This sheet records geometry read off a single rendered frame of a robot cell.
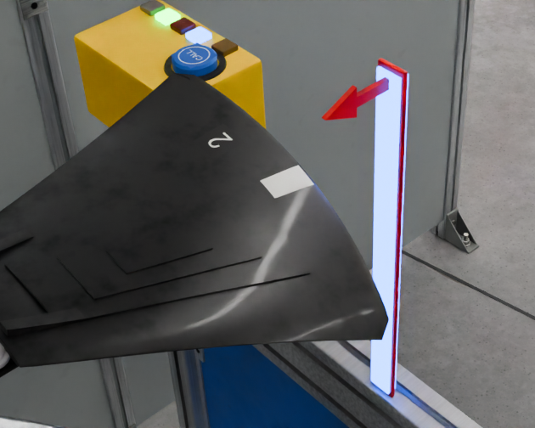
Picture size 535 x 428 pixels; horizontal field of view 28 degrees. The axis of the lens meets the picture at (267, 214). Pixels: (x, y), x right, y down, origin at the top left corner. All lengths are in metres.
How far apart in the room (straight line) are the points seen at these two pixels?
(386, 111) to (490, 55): 2.24
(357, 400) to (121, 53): 0.38
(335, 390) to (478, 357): 1.15
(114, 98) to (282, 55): 0.75
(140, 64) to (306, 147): 0.93
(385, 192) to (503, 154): 1.84
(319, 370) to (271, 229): 0.37
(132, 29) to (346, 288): 0.46
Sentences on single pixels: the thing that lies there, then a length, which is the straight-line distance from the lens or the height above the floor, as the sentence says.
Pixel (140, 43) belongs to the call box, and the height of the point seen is 1.07.
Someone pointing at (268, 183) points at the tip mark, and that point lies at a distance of 0.66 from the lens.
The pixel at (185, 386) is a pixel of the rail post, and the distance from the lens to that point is 1.31.
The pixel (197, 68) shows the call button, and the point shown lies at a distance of 0.93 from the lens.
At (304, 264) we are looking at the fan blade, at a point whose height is 1.15.
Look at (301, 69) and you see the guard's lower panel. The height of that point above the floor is 0.62.
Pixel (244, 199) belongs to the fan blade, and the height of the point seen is 1.17.
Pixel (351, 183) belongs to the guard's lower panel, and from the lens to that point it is 2.01.
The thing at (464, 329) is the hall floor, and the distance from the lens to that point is 2.18.
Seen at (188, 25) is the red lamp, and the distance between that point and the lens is 1.00.
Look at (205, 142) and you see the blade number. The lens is 0.68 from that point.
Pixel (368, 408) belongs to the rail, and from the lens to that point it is 0.96.
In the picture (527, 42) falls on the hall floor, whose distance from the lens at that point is 3.04.
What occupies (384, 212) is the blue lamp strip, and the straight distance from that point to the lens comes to 0.79.
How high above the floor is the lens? 1.58
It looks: 41 degrees down
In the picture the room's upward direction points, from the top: 4 degrees counter-clockwise
